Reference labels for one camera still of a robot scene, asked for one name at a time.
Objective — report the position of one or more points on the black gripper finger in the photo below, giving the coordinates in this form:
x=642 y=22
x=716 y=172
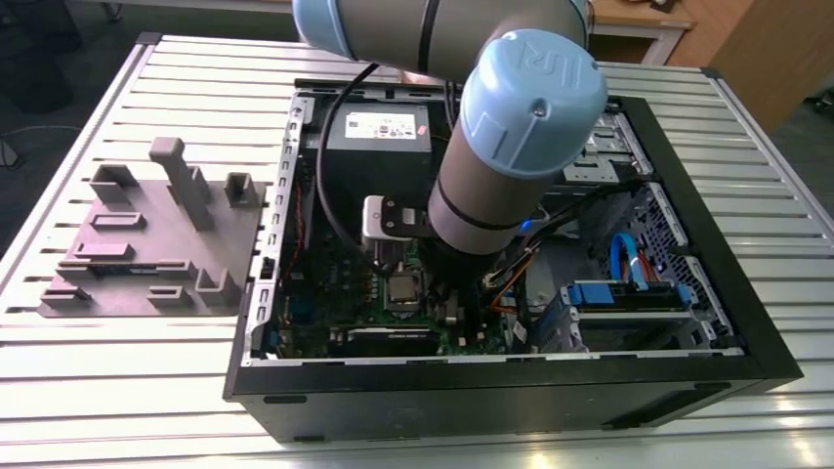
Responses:
x=451 y=312

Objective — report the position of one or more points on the silver square CPU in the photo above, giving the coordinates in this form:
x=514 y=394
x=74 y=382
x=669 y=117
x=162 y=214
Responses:
x=403 y=289

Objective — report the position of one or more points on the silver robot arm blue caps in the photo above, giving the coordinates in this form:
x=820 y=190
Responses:
x=495 y=195

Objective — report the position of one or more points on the CPU socket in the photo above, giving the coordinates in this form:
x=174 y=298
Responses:
x=391 y=312

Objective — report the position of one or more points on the black graphics card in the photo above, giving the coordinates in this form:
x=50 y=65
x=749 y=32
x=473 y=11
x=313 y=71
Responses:
x=391 y=342

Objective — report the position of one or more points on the hard disk in blue carrier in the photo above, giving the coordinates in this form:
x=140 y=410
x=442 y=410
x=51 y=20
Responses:
x=590 y=295

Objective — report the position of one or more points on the green motherboard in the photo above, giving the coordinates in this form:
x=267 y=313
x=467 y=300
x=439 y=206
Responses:
x=313 y=303

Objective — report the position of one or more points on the black open PC case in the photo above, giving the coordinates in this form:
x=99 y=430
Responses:
x=521 y=405

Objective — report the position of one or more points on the grey power supply unit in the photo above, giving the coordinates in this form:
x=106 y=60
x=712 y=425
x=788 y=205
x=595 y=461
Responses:
x=365 y=166

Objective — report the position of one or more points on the silver drive cage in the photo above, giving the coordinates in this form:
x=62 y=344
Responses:
x=586 y=171

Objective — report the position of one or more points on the grey parts rack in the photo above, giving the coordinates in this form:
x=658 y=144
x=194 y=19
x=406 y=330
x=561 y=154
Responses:
x=163 y=244

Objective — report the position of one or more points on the RAM stick blue label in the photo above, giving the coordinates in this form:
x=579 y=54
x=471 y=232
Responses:
x=124 y=270

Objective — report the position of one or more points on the black table corner cap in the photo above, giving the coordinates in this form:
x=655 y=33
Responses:
x=712 y=73
x=150 y=38

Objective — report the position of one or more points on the wooden desk white legs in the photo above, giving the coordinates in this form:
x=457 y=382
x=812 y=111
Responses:
x=651 y=18

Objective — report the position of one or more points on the wooden cabinet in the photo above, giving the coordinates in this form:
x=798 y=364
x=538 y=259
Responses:
x=769 y=58

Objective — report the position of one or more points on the small black white camera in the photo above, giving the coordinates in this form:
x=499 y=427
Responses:
x=407 y=217

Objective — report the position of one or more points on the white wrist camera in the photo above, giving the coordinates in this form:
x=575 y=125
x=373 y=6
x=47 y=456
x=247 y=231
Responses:
x=374 y=220

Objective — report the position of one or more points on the silver disk bay frame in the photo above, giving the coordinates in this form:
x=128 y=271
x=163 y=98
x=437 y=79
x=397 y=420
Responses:
x=631 y=316

